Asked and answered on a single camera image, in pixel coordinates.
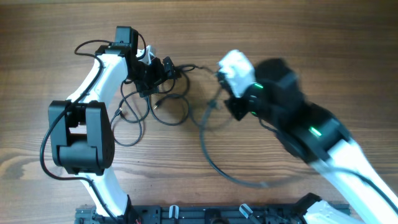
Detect black usb cables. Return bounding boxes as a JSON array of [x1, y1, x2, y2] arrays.
[[110, 67, 191, 147]]

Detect long black usb cable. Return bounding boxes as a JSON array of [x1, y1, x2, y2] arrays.
[[174, 63, 218, 82]]

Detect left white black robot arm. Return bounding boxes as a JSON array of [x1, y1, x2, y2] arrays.
[[40, 26, 180, 223]]

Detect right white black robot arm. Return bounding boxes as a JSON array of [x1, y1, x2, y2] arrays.
[[218, 57, 397, 223]]

